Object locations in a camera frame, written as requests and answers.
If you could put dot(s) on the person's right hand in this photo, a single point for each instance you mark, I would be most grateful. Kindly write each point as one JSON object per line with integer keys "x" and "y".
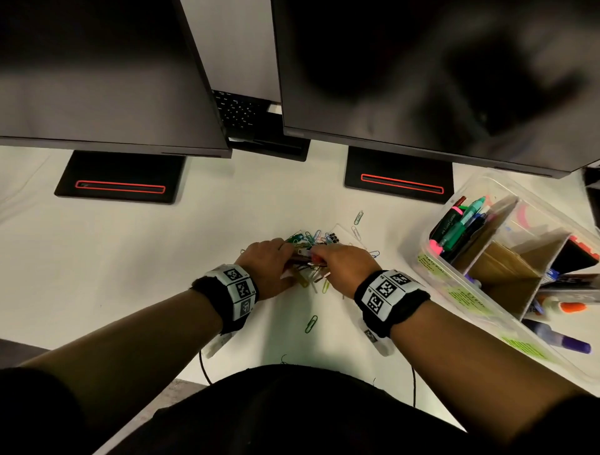
{"x": 349, "y": 267}

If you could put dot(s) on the person's left hand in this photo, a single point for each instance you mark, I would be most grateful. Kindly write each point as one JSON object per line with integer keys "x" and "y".
{"x": 267, "y": 269}

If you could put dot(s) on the pile of coloured paper clips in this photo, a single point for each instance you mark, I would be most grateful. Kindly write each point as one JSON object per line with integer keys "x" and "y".
{"x": 311, "y": 236}

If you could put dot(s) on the bundle of pens and markers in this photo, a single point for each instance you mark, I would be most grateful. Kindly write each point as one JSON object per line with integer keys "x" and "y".
{"x": 457, "y": 227}

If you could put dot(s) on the purple stamp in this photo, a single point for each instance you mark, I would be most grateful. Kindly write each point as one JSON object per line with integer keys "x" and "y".
{"x": 472, "y": 280}

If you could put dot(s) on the clear plastic storage box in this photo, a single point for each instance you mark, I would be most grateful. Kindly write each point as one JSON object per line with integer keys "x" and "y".
{"x": 468, "y": 309}

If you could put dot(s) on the purple ink bottle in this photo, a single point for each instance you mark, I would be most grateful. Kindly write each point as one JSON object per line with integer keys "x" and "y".
{"x": 558, "y": 340}

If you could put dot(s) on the black stapler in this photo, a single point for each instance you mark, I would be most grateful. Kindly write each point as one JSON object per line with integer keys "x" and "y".
{"x": 572, "y": 258}

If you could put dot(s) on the long black staple box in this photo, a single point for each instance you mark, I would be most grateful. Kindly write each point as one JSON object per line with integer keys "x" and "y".
{"x": 572, "y": 290}

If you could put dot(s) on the white glue bottle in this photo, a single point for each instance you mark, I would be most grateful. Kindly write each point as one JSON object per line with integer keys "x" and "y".
{"x": 569, "y": 307}

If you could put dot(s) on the person's left forearm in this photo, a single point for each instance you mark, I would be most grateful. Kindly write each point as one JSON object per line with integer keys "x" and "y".
{"x": 126, "y": 356}

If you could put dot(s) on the person's right forearm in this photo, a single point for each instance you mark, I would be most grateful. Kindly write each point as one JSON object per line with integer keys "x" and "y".
{"x": 478, "y": 365}

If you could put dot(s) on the white desk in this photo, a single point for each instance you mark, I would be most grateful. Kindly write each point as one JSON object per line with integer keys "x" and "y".
{"x": 140, "y": 244}

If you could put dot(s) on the person's black clothing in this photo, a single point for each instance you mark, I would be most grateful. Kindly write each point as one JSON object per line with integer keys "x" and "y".
{"x": 281, "y": 412}

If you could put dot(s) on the small clear plastic case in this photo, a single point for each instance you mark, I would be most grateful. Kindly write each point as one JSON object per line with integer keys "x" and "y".
{"x": 349, "y": 236}

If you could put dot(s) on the black marker wristband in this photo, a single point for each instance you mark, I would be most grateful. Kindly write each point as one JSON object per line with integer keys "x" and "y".
{"x": 389, "y": 302}
{"x": 229, "y": 300}

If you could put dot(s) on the black keyboard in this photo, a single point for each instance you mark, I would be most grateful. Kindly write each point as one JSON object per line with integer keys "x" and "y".
{"x": 239, "y": 112}
{"x": 276, "y": 140}

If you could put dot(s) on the black computer monitor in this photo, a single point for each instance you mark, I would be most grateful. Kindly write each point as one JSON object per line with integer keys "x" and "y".
{"x": 422, "y": 70}
{"x": 103, "y": 79}

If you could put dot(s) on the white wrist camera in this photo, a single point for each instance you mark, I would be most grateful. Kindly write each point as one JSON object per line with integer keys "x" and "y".
{"x": 216, "y": 346}
{"x": 377, "y": 340}

